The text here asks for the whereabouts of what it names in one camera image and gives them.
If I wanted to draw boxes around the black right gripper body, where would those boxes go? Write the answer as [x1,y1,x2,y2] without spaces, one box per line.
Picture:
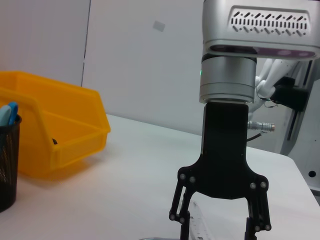
[176,102,270,201]

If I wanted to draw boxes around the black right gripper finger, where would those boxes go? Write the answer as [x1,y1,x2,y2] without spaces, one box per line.
[168,180,199,240]
[244,188,273,240]

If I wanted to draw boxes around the transparent plastic ruler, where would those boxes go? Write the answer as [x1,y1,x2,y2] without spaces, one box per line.
[188,199,215,240]

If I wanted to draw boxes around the blue scissors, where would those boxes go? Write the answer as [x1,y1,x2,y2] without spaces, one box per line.
[0,101,20,127]

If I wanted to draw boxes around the black mesh pen holder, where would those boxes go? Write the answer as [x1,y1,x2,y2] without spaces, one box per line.
[0,113,23,214]

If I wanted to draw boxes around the yellow plastic bin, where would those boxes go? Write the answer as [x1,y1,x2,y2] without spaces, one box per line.
[0,70,112,180]

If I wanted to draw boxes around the right gripper connector cable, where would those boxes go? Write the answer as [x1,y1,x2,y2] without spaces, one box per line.
[246,120,278,143]

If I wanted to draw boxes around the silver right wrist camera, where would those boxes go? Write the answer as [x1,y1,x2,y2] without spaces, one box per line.
[201,0,320,61]

